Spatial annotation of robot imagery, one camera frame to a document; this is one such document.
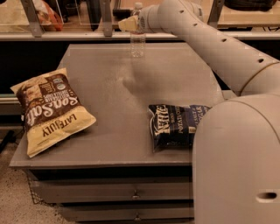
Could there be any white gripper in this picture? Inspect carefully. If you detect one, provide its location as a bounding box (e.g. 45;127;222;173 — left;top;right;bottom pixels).
118;4;163;33

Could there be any lower grey drawer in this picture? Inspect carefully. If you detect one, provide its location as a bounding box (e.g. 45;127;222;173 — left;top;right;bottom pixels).
59;203;194;222

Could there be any metal railing with posts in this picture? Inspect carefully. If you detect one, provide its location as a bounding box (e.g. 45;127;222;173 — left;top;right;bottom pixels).
0;0;280;41

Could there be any blue Kettle chip bag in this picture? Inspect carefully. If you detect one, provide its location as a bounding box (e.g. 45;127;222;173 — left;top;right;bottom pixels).
149;104;210;151

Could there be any upper grey drawer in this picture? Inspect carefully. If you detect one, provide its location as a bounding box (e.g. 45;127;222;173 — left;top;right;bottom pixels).
31;178;193;203

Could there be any wire mesh basket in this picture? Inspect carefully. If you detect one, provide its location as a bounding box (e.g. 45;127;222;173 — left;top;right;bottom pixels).
24;170;55;207

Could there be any clear plastic water bottle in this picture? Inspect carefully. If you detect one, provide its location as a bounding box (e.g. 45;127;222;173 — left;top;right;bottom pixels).
130;2;146;58

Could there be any brown yellow tortilla chip bag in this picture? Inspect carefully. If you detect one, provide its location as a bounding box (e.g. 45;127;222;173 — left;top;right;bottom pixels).
10;68;96;158

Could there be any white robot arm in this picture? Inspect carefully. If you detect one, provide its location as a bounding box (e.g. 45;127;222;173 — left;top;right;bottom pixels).
118;0;280;224

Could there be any grey drawer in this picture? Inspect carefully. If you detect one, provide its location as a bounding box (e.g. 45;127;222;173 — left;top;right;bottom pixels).
31;178;193;203
59;203;194;222

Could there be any orange snack bag background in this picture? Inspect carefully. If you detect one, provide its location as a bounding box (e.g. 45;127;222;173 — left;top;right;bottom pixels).
32;0;63;32

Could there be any grey drawer cabinet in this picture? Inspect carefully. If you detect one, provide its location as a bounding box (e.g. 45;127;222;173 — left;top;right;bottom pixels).
10;43;224;224

